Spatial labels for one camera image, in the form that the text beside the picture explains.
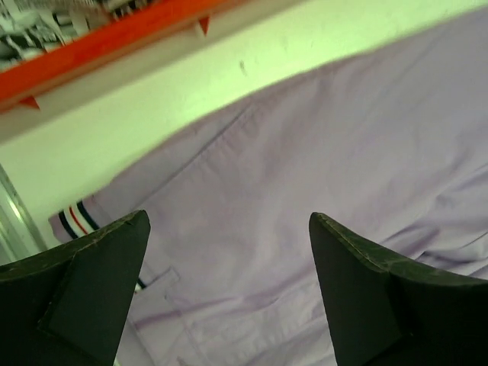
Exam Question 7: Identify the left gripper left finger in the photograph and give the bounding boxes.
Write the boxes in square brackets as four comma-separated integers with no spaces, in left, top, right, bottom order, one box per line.
[1,210,149,365]

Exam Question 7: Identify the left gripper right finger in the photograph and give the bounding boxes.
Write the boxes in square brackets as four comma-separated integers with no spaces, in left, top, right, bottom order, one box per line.
[309,213,487,365]

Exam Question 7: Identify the purple trousers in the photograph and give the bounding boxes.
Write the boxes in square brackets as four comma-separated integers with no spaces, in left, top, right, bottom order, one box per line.
[50,8,487,365]

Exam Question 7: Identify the white black printed trousers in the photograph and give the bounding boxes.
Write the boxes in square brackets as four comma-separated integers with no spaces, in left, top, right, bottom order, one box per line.
[1,0,152,72]

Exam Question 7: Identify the red plastic bin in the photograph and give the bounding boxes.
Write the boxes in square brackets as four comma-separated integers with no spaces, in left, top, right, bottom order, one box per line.
[1,0,292,111]

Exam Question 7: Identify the aluminium mounting rail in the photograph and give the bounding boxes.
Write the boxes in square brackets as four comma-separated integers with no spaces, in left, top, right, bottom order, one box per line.
[0,167,48,265]

